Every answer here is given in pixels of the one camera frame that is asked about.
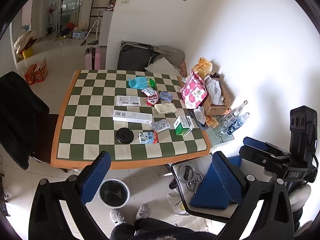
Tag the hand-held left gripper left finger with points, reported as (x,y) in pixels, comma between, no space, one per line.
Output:
(96,177)

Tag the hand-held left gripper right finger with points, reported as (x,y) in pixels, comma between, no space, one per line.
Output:
(227,177)

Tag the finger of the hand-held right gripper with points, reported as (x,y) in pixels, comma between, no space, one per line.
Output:
(253,142)
(252,155)

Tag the white trash can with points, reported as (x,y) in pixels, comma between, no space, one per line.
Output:
(113,192)

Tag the long white card package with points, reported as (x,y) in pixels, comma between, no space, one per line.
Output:
(132,116)

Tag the red white snack packet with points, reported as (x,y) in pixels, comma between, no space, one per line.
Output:
(152,99)

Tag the person's right forearm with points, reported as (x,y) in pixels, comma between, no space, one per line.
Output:
(298,200)

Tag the dark label plastic bottle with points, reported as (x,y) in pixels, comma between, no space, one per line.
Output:
(236,125)

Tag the glass side table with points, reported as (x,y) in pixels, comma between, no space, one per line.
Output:
(223,137)

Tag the clear glass bottle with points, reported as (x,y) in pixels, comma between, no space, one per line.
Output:
(236,111)

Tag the grey fuzzy slipper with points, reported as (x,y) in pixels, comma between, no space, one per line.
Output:
(143,211)
(116,216)

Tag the orange snack packet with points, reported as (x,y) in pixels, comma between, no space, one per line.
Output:
(211,122)

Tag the black round lid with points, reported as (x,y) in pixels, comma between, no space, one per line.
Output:
(125,135)

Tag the smiley plastic bag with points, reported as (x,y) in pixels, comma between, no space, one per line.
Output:
(178,205)

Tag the green checkered tablecloth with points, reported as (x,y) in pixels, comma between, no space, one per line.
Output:
(100,120)

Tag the crumpled white tissue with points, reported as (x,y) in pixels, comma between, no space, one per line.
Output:
(200,116)

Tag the person's left leg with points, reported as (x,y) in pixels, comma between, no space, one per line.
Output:
(122,232)

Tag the person's leg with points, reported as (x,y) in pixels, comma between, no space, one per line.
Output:
(122,232)
(160,228)

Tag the dark wooden chair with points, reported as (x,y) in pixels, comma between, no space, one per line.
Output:
(48,132)

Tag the white plastic bag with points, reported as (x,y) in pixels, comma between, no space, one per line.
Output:
(213,90)

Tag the small milk carton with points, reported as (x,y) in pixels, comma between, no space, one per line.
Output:
(148,138)

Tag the green white medicine box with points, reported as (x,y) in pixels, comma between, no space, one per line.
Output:
(184,125)

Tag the pink flower paper bag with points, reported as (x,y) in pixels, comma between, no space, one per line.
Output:
(193,91)

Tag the blister pack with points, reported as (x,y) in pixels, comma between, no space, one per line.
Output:
(159,125)

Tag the person's right leg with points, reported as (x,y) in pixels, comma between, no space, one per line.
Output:
(160,228)

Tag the yellow snack bag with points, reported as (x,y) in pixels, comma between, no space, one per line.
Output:
(203,67)

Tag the cream packet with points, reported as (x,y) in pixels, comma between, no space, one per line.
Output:
(165,108)

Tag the small blue packet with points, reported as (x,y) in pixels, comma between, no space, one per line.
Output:
(166,96)

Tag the black jacket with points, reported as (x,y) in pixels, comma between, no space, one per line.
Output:
(17,115)

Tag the white silver packet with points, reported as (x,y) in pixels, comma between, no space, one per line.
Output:
(148,91)

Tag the teal packet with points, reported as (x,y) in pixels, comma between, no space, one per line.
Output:
(136,82)

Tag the green packet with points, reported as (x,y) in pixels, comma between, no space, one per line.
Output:
(151,82)

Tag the white board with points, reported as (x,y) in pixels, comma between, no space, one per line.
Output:
(162,66)

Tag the grey round cushion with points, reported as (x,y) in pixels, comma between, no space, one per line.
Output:
(173,53)

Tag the red cardboard box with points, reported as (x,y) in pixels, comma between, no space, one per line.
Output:
(42,71)
(31,75)

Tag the pink suitcase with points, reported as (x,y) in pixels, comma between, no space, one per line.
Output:
(93,58)

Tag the grey folding bed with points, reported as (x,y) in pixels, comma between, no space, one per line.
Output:
(136,55)

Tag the yellow bin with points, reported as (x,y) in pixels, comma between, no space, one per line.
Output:
(27,52)

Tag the broom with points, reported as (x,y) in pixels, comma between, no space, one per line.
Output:
(91,30)

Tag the white fridge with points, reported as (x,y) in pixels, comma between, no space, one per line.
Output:
(106,27)

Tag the bedding pile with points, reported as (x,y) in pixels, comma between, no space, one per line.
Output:
(23,41)

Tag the black coat rack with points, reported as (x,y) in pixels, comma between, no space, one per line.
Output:
(60,12)

